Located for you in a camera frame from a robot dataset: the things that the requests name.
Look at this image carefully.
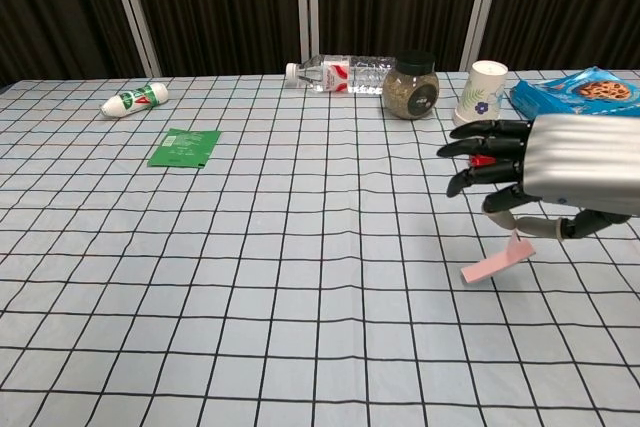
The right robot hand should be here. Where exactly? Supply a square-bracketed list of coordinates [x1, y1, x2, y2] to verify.
[436, 114, 640, 242]

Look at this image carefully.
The pink rectangular block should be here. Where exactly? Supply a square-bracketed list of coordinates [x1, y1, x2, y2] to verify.
[460, 240, 535, 284]

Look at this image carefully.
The blue cookie box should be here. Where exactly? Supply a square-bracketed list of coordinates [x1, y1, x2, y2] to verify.
[508, 65, 640, 119]

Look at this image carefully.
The white paper cup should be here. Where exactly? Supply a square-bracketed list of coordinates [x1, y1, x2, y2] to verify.
[452, 60, 509, 127]

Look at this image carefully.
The glass jar black lid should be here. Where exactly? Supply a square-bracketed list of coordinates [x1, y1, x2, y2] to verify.
[381, 50, 440, 121]

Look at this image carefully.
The clear plastic water bottle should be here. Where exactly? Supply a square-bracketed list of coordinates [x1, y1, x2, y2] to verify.
[285, 53, 401, 96]

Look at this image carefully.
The checkered light blue tablecloth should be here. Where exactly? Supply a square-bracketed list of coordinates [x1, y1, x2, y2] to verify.
[0, 69, 640, 427]

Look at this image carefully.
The green foil packet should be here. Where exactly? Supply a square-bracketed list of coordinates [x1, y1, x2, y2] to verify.
[147, 127, 222, 169]

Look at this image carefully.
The white bottle green label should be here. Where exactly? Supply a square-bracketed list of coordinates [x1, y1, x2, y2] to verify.
[99, 81, 169, 119]

